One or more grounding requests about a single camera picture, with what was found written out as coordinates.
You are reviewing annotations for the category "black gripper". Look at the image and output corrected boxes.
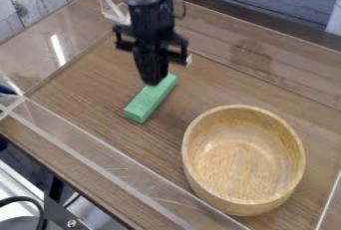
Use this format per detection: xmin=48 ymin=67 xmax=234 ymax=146
xmin=113 ymin=0 xmax=188 ymax=86

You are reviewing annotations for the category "green rectangular block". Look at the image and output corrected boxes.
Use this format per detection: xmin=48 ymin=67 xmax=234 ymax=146
xmin=124 ymin=74 xmax=176 ymax=123

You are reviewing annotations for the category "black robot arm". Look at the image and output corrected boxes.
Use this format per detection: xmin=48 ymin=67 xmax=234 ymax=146
xmin=113 ymin=0 xmax=188 ymax=86

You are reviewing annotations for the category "light brown wooden bowl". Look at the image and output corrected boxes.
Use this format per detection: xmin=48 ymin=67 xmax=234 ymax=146
xmin=180 ymin=105 xmax=306 ymax=216

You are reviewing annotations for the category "clear acrylic corner bracket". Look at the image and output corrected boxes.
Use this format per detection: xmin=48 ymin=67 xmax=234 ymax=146
xmin=99 ymin=0 xmax=131 ymax=25

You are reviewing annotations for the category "clear acrylic tray wall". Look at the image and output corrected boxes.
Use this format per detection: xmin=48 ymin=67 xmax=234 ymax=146
xmin=0 ymin=0 xmax=341 ymax=230

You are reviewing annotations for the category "black metal bracket with screw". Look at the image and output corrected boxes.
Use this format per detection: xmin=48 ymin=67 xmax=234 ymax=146
xmin=44 ymin=196 xmax=92 ymax=230

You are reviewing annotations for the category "black cable lower left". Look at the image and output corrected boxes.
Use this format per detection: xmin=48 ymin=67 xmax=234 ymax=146
xmin=0 ymin=195 xmax=48 ymax=230

